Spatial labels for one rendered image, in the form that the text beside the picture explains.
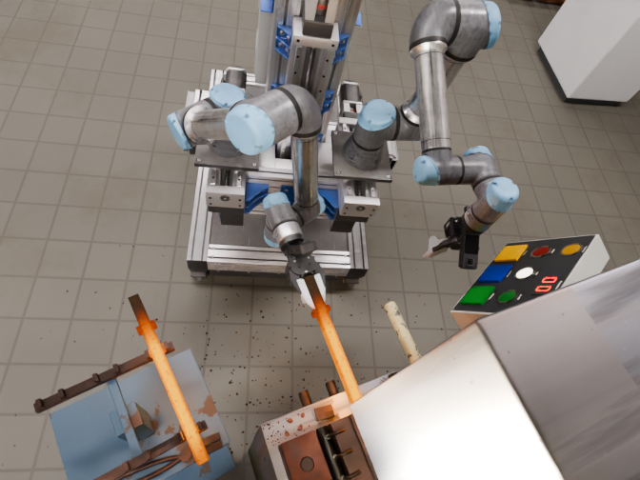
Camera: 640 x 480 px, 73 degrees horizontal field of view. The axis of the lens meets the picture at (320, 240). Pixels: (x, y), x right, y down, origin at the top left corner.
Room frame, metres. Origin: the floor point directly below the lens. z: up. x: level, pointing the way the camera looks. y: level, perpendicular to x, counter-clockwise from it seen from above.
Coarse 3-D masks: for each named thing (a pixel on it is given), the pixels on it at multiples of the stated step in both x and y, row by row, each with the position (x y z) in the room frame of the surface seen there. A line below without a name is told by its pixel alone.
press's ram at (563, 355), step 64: (512, 320) 0.16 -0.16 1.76; (576, 320) 0.18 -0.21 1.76; (384, 384) 0.15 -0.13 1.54; (448, 384) 0.13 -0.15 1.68; (512, 384) 0.11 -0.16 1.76; (576, 384) 0.13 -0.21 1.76; (384, 448) 0.10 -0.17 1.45; (448, 448) 0.09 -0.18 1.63; (512, 448) 0.08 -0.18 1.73; (576, 448) 0.09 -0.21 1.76
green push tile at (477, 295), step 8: (472, 288) 0.66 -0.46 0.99; (480, 288) 0.66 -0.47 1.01; (488, 288) 0.65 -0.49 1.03; (464, 296) 0.63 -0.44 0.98; (472, 296) 0.62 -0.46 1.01; (480, 296) 0.62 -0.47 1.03; (488, 296) 0.62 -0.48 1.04; (464, 304) 0.60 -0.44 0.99; (472, 304) 0.59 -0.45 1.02; (480, 304) 0.59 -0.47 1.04
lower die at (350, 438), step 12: (336, 420) 0.19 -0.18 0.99; (348, 420) 0.20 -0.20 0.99; (348, 432) 0.18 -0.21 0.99; (336, 444) 0.15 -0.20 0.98; (348, 444) 0.15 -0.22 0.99; (360, 444) 0.16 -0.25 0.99; (348, 456) 0.13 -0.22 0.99; (360, 456) 0.14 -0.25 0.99; (348, 468) 0.11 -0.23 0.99; (360, 468) 0.11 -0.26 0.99; (372, 468) 0.12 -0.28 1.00
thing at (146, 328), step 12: (132, 300) 0.30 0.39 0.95; (144, 312) 0.28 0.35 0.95; (144, 324) 0.26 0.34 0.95; (144, 336) 0.23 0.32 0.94; (156, 336) 0.24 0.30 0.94; (156, 348) 0.22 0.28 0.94; (156, 360) 0.19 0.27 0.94; (168, 372) 0.17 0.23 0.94; (168, 384) 0.15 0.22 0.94; (180, 396) 0.13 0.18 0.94; (180, 408) 0.11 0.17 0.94; (180, 420) 0.09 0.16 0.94; (192, 420) 0.09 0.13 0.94; (192, 432) 0.07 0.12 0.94; (192, 444) 0.05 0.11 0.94; (204, 456) 0.03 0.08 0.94
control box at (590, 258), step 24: (552, 240) 0.84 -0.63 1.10; (576, 240) 0.81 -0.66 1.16; (600, 240) 0.81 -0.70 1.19; (504, 264) 0.76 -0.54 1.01; (528, 264) 0.74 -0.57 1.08; (552, 264) 0.72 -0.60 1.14; (576, 264) 0.70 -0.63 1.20; (600, 264) 0.75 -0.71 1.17; (504, 288) 0.65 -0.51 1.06; (528, 288) 0.63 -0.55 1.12; (552, 288) 0.62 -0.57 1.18; (456, 312) 0.57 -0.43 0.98; (480, 312) 0.56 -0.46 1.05
